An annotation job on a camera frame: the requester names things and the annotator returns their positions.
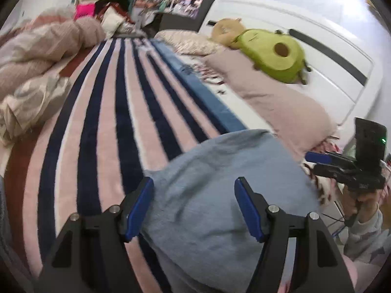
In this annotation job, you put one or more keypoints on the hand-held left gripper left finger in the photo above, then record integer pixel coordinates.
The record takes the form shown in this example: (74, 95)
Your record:
(139, 208)

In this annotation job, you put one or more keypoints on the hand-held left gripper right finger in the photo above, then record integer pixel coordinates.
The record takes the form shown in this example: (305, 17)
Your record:
(248, 211)

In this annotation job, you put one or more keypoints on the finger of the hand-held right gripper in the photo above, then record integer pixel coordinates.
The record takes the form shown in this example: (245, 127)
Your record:
(330, 170)
(317, 157)

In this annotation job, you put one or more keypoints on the blue-grey fleece pants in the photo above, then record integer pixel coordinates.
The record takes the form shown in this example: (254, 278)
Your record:
(198, 195)

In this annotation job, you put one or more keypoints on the person's right hand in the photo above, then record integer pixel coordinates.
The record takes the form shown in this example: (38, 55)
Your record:
(366, 204)

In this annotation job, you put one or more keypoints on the plain pink pillow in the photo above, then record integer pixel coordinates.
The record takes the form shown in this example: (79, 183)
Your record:
(275, 103)

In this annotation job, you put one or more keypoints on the striped pink navy blanket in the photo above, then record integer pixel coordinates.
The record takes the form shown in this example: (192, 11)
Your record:
(100, 128)

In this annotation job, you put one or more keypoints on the green avocado plush toy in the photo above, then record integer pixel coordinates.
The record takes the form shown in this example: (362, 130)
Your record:
(262, 58)

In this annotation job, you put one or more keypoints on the dark grey cloth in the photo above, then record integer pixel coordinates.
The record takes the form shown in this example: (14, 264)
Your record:
(7, 250)

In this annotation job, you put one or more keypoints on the white bed headboard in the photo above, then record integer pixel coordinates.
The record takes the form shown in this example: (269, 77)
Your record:
(305, 15)

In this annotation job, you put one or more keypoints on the brown plush toy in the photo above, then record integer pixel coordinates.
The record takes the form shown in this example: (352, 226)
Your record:
(223, 32)

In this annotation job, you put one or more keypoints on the floral pillow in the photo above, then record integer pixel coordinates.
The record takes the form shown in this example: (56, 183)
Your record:
(189, 42)

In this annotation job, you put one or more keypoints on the pink beige striped quilt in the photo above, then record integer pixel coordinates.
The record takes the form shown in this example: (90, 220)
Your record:
(39, 52)

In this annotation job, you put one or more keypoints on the bright pink cloth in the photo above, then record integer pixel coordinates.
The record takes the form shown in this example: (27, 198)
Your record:
(84, 10)

